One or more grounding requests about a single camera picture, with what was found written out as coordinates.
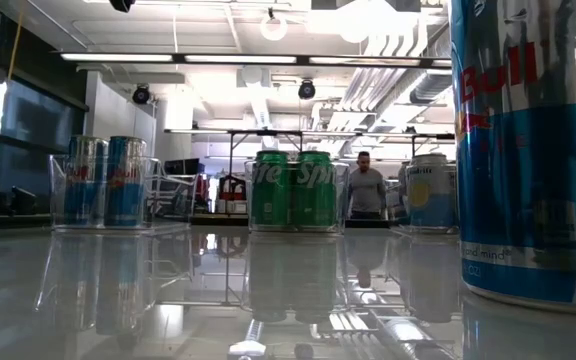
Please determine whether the blue silver Red Bull can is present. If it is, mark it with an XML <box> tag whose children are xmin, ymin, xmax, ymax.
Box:
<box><xmin>63</xmin><ymin>134</ymin><xmax>110</xmax><ymax>227</ymax></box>
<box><xmin>103</xmin><ymin>135</ymin><xmax>148</xmax><ymax>229</ymax></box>
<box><xmin>450</xmin><ymin>0</ymin><xmax>576</xmax><ymax>316</ymax></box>

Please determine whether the green Sprite can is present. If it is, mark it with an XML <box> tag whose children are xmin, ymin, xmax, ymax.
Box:
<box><xmin>250</xmin><ymin>149</ymin><xmax>293</xmax><ymax>232</ymax></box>
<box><xmin>291</xmin><ymin>150</ymin><xmax>338</xmax><ymax>232</ymax></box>

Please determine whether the silver ventilation duct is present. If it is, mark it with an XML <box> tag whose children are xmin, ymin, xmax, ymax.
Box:
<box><xmin>408</xmin><ymin>68</ymin><xmax>453</xmax><ymax>106</ymax></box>

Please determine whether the black round camera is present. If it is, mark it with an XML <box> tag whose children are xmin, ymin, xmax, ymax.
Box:
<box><xmin>131</xmin><ymin>83</ymin><xmax>151</xmax><ymax>105</ymax></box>
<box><xmin>297</xmin><ymin>77</ymin><xmax>317</xmax><ymax>100</ymax></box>

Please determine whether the red black white equipment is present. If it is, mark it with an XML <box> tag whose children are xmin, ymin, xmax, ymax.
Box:
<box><xmin>216</xmin><ymin>172</ymin><xmax>248</xmax><ymax>215</ymax></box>

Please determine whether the white blue Spindrift can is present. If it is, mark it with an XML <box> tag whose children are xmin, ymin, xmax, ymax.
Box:
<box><xmin>405</xmin><ymin>152</ymin><xmax>459</xmax><ymax>232</ymax></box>

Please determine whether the clear plastic bin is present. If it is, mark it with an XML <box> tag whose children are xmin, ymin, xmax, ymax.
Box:
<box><xmin>244</xmin><ymin>159</ymin><xmax>352</xmax><ymax>235</ymax></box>
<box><xmin>48</xmin><ymin>153</ymin><xmax>200</xmax><ymax>234</ymax></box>
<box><xmin>386</xmin><ymin>159</ymin><xmax>462</xmax><ymax>236</ymax></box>

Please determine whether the person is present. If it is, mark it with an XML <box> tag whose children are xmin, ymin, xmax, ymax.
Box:
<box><xmin>347</xmin><ymin>150</ymin><xmax>388</xmax><ymax>221</ymax></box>

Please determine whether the black monitor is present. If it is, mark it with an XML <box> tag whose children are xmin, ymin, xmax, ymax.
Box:
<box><xmin>163</xmin><ymin>157</ymin><xmax>202</xmax><ymax>176</ymax></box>

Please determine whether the white ring lamp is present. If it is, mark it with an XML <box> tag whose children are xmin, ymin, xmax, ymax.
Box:
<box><xmin>260</xmin><ymin>13</ymin><xmax>289</xmax><ymax>42</ymax></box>

